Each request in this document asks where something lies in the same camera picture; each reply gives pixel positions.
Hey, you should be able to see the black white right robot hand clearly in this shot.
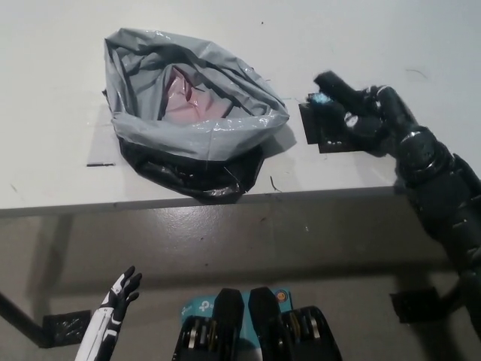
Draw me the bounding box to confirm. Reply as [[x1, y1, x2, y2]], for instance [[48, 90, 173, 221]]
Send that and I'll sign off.
[[307, 70, 418, 157]]

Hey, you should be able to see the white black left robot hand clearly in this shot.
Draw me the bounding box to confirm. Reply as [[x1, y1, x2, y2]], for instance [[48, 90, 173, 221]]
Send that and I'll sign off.
[[74, 265, 143, 361]]

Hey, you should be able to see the black table leg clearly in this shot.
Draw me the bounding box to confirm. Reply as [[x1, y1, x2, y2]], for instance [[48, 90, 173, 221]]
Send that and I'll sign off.
[[0, 291, 46, 349]]

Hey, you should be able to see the pink plastic sheet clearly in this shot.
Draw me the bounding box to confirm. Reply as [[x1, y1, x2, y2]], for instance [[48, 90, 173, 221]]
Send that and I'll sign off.
[[165, 71, 234, 121]]

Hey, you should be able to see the grey black plastic bag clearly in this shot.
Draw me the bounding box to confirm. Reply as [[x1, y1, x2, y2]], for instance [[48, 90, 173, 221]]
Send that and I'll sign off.
[[101, 26, 290, 206]]

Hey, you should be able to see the grey tape patch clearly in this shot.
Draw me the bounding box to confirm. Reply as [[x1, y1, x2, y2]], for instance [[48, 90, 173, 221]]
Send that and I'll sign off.
[[86, 123, 123, 167]]

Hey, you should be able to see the black teal robot torso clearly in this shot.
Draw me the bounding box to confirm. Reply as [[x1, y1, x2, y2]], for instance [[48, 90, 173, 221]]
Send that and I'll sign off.
[[172, 287, 341, 361]]

